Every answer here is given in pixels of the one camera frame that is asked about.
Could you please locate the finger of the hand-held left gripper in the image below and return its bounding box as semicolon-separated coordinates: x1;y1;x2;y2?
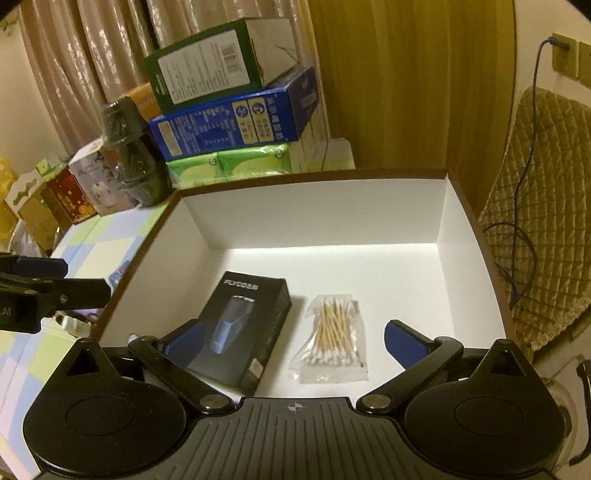
0;252;68;279
0;272;113;309

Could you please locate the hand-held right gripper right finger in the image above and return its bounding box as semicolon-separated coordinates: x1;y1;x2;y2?
356;318;537;415

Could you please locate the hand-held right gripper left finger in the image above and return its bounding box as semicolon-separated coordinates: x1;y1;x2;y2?
65;318;236;415

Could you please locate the purple cream tube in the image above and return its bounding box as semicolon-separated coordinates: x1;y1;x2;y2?
55;308;101;340

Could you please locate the black shaver box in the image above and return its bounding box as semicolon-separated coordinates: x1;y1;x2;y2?
164;276;293;396

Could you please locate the cotton swab packet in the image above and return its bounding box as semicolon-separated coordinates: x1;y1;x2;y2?
288;293;370;384

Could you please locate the brown cardboard box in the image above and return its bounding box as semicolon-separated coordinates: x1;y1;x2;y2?
90;168;518;400

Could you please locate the plaid cloth desktop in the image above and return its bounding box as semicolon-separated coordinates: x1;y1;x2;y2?
0;203;182;480

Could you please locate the crumpled silver bag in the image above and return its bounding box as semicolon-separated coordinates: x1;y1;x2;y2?
9;222;52;259

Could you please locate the blue label tissue pack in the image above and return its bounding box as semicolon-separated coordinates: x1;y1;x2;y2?
110;261;135;288

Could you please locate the olive box with white cutout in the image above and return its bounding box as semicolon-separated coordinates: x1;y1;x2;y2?
4;168;63;253

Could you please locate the red gift box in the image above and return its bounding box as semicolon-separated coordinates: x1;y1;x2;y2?
44;171;100;226

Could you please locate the yellow plastic bag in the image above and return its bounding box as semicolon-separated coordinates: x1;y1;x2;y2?
0;157;20;232

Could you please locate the pale green packet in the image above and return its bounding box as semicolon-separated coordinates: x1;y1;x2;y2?
36;157;70;179

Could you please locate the white humidifier box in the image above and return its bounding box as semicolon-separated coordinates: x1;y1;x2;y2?
68;143;126;217

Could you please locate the dark wrapped jar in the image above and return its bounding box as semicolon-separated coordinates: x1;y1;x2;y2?
100;99;174;209

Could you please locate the green tissue pack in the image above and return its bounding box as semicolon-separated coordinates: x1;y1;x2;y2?
219;143;297;179
166;151;228;190

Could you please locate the orange box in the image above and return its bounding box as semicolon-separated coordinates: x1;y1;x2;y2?
115;83;162;121

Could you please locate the beige curtain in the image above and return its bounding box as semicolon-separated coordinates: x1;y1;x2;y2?
18;0;315;158

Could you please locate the quilted tan chair cushion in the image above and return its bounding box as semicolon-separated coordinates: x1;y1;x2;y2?
478;85;591;361

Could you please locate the blue carton box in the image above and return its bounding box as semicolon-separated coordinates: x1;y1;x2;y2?
148;67;320;162

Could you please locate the green carton box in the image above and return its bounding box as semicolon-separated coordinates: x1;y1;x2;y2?
143;18;317;114

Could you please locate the golden curtain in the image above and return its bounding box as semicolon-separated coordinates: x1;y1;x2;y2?
307;0;519;172

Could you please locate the black cable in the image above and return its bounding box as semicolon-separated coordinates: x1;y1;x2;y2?
480;37;562;311

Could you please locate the wall socket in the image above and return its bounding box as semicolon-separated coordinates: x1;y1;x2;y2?
551;32;591;85

